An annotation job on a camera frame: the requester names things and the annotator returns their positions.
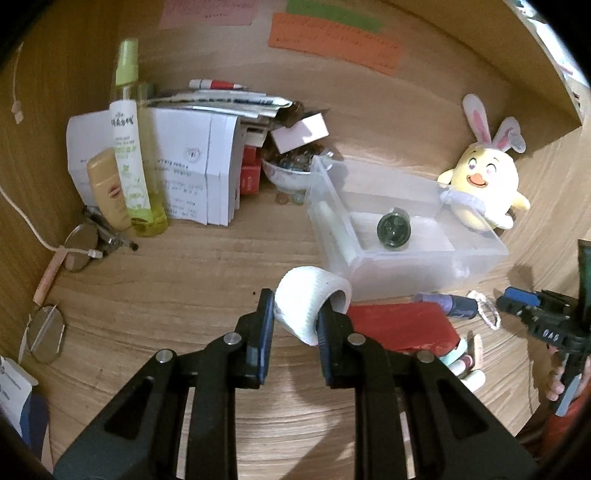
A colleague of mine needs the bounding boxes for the yellow chick plush toy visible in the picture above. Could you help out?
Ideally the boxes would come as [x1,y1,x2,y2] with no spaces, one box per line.
[436,93,532,232]

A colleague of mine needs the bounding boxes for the orange paper note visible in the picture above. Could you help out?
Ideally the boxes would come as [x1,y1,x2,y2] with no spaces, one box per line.
[268,12,402,77]

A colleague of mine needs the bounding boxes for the pink squeeze tube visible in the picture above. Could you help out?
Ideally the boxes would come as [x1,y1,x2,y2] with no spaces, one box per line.
[450,335,488,393]

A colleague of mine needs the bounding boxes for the red white marker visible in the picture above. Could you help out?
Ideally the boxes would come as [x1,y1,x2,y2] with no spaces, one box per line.
[188,78,247,92]

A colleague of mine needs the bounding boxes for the red pouch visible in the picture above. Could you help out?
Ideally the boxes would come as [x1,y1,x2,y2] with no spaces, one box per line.
[346,302,462,356]

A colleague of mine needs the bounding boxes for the dark dropper bottle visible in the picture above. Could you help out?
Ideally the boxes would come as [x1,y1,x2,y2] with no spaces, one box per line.
[376,208,413,250]

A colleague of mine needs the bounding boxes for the green paper note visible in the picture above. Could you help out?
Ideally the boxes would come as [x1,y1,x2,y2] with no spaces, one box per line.
[285,0,384,34]

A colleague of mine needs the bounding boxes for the yellow green spray bottle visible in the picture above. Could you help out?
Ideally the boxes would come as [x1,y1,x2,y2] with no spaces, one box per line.
[109,39,169,238]

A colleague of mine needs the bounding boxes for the pile of booklets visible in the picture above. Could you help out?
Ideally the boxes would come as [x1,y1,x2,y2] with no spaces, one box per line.
[148,88,296,123]

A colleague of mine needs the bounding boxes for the person's right hand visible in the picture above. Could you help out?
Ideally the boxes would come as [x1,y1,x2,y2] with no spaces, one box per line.
[546,344,591,403]

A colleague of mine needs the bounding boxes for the beige cream tube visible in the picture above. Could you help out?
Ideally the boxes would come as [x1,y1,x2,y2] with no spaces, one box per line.
[86,148,132,232]

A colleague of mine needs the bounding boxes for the white string loop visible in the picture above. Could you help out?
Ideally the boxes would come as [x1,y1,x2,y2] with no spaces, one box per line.
[466,290,502,329]

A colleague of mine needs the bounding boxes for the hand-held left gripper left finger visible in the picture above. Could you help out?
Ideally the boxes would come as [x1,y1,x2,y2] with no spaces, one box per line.
[53,288,278,480]

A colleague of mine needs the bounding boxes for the white folded paper stack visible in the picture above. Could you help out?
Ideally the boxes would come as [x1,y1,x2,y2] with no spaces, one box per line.
[66,107,241,227]

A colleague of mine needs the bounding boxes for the person's right forearm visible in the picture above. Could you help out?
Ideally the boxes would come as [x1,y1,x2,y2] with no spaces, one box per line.
[551,369,591,462]

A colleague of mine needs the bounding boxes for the pink paper note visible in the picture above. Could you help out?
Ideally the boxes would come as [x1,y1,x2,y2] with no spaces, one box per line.
[159,0,257,29]

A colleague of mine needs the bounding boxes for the round eyeglasses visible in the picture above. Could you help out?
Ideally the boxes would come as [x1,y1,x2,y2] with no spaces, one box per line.
[18,208,139,365]

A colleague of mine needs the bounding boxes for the clear plastic storage box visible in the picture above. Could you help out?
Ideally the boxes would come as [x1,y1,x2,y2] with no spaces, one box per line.
[306,154,510,303]

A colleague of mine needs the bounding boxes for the slim white tube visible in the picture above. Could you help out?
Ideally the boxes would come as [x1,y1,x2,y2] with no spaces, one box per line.
[318,200,358,261]

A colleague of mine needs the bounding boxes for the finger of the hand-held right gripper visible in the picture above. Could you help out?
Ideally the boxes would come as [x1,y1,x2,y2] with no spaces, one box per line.
[496,286,542,318]

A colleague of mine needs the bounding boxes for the small white box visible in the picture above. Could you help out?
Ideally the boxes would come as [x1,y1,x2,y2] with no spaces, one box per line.
[270,112,329,154]

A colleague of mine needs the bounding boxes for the white bandage roll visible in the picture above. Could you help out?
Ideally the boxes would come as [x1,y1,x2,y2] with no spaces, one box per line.
[274,266,353,347]

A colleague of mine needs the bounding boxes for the red box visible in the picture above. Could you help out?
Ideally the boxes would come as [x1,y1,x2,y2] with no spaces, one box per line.
[239,145,263,195]

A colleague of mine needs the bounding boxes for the bowl of glass pebbles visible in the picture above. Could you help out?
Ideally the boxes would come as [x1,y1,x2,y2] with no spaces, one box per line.
[261,143,335,197]

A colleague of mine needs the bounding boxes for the purple tube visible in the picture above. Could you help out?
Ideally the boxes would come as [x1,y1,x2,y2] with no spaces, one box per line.
[412,292,478,320]

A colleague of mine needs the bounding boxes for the blue white box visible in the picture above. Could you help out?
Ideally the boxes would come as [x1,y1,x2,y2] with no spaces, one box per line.
[0,355,49,462]

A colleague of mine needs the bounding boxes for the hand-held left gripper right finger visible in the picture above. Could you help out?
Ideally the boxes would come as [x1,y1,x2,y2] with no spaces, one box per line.
[315,300,539,480]

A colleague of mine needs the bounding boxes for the white cable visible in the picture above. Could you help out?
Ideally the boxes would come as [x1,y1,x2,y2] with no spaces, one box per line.
[0,187,105,259]

